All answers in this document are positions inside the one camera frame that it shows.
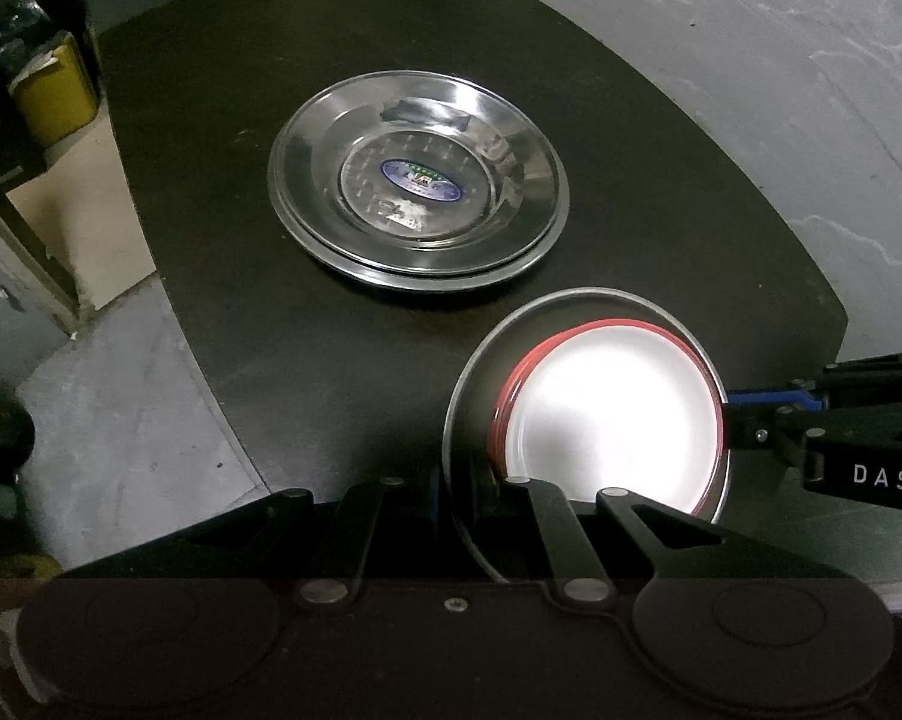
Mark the plain steel plate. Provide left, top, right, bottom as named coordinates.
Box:
left=271, top=157, right=573, bottom=293

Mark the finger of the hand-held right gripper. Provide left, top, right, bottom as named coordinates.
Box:
left=723, top=360, right=902, bottom=412
left=727, top=403, right=902, bottom=467

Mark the steel plate with sticker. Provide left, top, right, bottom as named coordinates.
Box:
left=268, top=69, right=566, bottom=276

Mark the yellow bucket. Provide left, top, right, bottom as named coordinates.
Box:
left=8, top=31, right=100, bottom=143

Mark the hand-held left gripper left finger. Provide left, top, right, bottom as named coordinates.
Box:
left=140, top=476, right=453, bottom=602

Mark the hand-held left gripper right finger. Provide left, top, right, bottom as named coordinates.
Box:
left=505, top=476, right=731, bottom=605

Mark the stainless steel bowl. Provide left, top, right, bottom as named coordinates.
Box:
left=442, top=285, right=735, bottom=586

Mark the black plastic bag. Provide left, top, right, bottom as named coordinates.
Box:
left=0, top=0, right=62, bottom=80

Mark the yellow object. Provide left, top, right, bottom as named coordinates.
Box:
left=0, top=551, right=64, bottom=586

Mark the cardboard sheet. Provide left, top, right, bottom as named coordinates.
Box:
left=5, top=114, right=158, bottom=310

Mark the red rimmed white bowl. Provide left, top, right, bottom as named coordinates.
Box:
left=487, top=319, right=726, bottom=517

